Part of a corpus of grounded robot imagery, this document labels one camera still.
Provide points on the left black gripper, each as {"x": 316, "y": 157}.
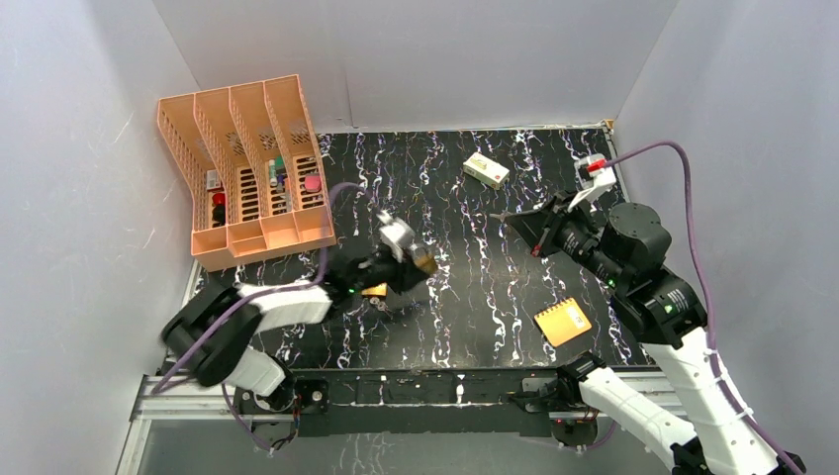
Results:
{"x": 399, "y": 271}

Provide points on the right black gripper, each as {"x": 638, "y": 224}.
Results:
{"x": 539, "y": 227}

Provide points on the brass padlock long shackle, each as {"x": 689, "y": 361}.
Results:
{"x": 379, "y": 291}

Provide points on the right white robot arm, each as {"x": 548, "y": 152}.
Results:
{"x": 714, "y": 434}

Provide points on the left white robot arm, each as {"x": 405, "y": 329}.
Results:
{"x": 211, "y": 335}

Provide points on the white green small box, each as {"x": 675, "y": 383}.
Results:
{"x": 486, "y": 170}

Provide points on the orange spiral notebook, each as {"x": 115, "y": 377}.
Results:
{"x": 562, "y": 322}

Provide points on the pink eraser in organizer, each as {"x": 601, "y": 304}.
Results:
{"x": 312, "y": 183}

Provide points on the orange plastic file organizer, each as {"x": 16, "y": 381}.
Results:
{"x": 255, "y": 142}

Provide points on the red black item in organizer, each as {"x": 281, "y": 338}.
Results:
{"x": 218, "y": 211}

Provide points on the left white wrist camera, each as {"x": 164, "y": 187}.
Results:
{"x": 395, "y": 234}

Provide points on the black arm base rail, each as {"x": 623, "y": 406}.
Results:
{"x": 495, "y": 400}

